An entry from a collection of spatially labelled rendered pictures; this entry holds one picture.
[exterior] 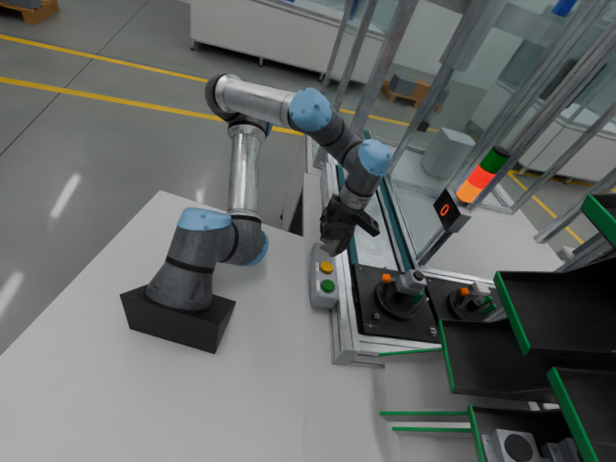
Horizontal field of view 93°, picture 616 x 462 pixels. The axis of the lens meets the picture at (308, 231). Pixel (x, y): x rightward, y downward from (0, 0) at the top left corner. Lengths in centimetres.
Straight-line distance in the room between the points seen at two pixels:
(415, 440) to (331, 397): 23
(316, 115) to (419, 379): 61
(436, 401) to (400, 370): 10
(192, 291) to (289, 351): 32
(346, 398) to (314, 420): 10
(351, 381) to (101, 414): 58
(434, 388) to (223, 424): 47
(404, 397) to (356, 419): 17
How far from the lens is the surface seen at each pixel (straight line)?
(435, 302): 105
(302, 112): 61
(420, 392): 77
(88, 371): 87
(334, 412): 86
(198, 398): 82
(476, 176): 93
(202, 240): 72
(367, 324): 86
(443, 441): 75
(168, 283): 74
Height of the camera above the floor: 165
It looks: 42 degrees down
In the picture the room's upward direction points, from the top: 22 degrees clockwise
